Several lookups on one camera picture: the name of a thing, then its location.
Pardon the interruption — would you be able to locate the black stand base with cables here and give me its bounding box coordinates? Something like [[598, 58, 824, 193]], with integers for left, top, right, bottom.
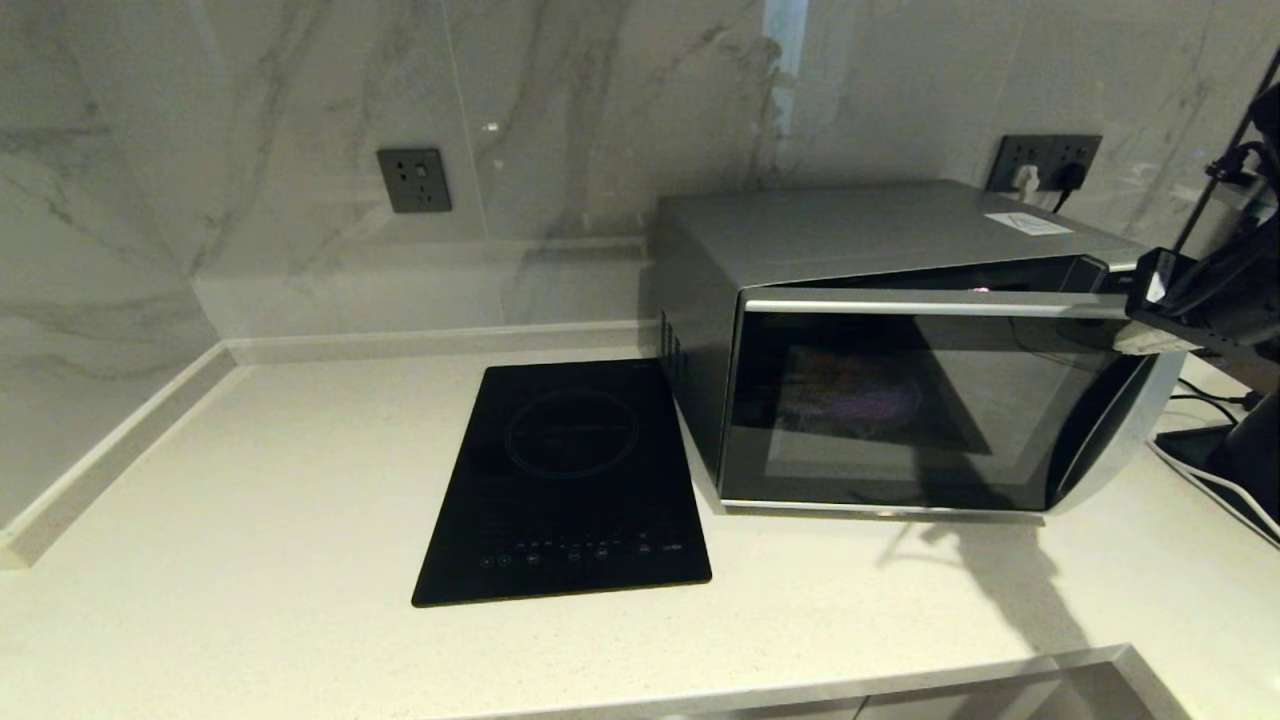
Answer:
[[1155, 425, 1280, 546]]

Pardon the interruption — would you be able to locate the black induction cooktop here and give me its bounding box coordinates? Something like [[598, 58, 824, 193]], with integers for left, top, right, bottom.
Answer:
[[411, 360, 714, 608]]

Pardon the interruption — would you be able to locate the lavender plate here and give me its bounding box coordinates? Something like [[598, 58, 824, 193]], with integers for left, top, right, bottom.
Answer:
[[790, 350, 921, 431]]

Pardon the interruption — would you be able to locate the grey double wall socket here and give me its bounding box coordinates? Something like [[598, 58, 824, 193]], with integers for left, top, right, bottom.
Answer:
[[987, 135, 1103, 194]]

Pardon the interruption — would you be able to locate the dark vertical frame post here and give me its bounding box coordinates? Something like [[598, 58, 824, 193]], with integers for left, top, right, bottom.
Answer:
[[1172, 45, 1280, 256]]

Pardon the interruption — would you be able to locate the white sticker label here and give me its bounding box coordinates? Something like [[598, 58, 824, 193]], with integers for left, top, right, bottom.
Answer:
[[984, 212, 1075, 238]]

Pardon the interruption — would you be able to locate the grey single wall socket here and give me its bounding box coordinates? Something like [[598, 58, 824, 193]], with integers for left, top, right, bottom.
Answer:
[[377, 148, 452, 215]]

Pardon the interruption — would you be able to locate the silver microwave oven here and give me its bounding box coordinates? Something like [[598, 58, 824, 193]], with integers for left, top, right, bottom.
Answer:
[[655, 180, 1151, 506]]

